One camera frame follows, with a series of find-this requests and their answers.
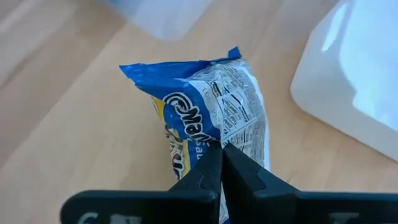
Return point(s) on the white plastic bin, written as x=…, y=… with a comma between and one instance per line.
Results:
x=351, y=77

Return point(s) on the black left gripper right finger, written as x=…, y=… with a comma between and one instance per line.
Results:
x=280, y=208

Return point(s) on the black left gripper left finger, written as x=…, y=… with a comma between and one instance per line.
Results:
x=155, y=207

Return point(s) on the blue Maruchan soy sauce packet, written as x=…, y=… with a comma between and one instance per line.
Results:
x=199, y=93

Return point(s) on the clear plastic bin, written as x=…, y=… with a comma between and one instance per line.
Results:
x=164, y=18

